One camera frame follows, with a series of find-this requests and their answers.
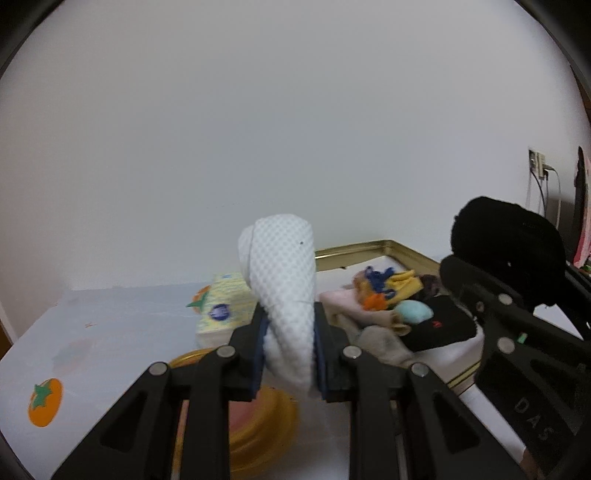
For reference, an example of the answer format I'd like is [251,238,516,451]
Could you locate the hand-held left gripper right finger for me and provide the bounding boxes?
[313,302,527,480]

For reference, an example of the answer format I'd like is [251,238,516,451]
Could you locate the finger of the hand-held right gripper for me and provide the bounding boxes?
[438,256,591,365]
[564,265,591,333]

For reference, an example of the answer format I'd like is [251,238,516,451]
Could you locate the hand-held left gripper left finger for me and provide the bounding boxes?
[51,307,271,480]

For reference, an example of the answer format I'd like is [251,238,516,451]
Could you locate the black cloth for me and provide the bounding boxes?
[404,295,477,352]

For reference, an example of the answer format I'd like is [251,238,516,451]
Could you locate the dark brown cloth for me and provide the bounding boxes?
[419,274,446,298]

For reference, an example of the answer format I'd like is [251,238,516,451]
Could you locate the beige cloth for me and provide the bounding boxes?
[344,314,416,368]

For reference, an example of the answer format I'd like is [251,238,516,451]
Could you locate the pink cloth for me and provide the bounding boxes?
[320,286,403,334]

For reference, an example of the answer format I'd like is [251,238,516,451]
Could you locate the teal ball charm with string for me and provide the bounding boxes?
[394,300,435,325]

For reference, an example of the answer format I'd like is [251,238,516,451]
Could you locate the yellow sock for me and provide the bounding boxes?
[385,270,423,306]

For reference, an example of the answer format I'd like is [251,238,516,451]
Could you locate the white waffle towel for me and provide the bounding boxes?
[238,213,320,398]

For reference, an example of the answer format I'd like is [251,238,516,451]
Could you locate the blue and orange knitted toy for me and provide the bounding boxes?
[362,267,399,311]

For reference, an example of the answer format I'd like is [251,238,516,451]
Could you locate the rectangular gold tin box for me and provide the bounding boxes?
[314,239,491,395]

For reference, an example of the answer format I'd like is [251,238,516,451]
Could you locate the yellow plastic bowl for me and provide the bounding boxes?
[168,348,301,476]

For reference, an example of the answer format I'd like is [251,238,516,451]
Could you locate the yellow patterned tissue pack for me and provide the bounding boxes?
[195,272,259,350]

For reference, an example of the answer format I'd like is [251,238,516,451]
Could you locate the pink printed board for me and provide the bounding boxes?
[571,145,591,268]

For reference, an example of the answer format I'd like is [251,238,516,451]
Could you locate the persimmon print white tablecloth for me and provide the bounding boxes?
[0,258,591,480]

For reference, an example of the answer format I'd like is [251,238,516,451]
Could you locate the brown wooden door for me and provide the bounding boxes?
[0,300,14,358]

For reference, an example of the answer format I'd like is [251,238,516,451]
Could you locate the white cable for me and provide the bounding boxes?
[542,164,563,229]

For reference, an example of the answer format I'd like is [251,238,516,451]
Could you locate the black cable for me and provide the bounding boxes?
[531,168,548,217]

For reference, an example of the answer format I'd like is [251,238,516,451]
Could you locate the white wall socket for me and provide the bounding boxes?
[527,147,548,180]

